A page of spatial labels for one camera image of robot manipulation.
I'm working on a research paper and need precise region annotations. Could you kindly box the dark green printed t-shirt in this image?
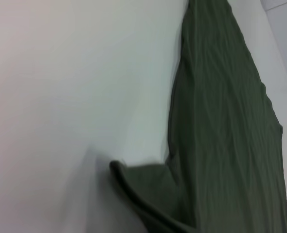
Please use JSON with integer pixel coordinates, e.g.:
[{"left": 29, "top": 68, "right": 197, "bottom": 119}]
[{"left": 109, "top": 0, "right": 287, "bottom": 233}]

